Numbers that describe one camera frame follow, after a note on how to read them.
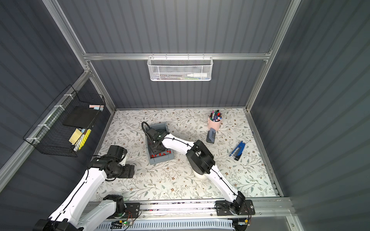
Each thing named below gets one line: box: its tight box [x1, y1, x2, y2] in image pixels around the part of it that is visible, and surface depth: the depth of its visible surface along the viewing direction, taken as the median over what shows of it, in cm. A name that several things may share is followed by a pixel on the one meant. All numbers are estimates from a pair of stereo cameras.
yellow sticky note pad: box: [68, 128, 83, 145], surface depth 70 cm
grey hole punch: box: [206, 127, 216, 144], surface depth 101 cm
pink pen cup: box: [207, 109, 223, 131], surface depth 101 cm
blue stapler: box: [229, 140, 246, 162], surface depth 96 cm
